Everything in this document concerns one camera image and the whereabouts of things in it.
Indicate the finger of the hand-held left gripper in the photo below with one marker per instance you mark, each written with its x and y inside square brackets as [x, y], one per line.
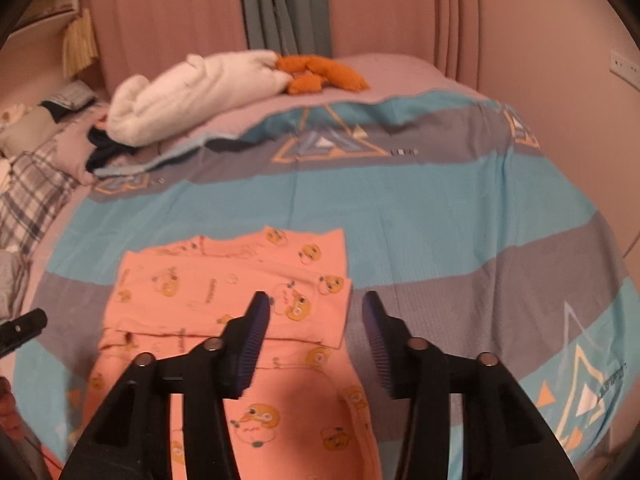
[22, 327]

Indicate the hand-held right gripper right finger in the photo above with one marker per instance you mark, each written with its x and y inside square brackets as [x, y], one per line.
[375, 330]

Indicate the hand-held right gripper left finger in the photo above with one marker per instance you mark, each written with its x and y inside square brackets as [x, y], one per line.
[252, 340]

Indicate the pink printed baby shirt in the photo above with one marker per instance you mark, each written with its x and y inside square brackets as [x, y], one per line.
[200, 285]

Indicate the plaid blanket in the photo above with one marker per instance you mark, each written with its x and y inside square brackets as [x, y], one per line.
[35, 195]

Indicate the blue grey striped blanket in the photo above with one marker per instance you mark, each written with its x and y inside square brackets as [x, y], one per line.
[425, 200]

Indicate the mauve pillow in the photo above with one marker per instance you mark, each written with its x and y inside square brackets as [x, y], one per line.
[80, 152]

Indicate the dark navy cloth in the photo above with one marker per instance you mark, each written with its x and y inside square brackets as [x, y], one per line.
[107, 152]

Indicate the beige pillow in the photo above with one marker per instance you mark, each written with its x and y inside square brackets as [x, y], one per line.
[27, 132]

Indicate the small plush toys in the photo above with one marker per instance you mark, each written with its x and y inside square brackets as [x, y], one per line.
[11, 116]

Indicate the blue striped pillow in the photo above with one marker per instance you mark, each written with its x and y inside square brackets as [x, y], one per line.
[70, 97]

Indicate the mauve bed sheet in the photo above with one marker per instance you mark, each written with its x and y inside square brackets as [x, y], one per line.
[390, 75]

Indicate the white goose plush toy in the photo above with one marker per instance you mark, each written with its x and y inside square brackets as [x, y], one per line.
[200, 90]

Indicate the yellow fringed cloth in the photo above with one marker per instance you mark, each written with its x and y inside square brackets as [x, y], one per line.
[80, 47]

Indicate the pink curtain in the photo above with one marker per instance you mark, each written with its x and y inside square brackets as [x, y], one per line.
[170, 15]
[400, 5]

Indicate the blue grey curtain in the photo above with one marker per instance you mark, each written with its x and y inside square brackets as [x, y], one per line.
[285, 5]

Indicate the white wall shelf unit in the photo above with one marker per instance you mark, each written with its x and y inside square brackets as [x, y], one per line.
[45, 15]

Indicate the white wall socket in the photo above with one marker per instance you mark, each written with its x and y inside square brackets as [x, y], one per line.
[627, 67]

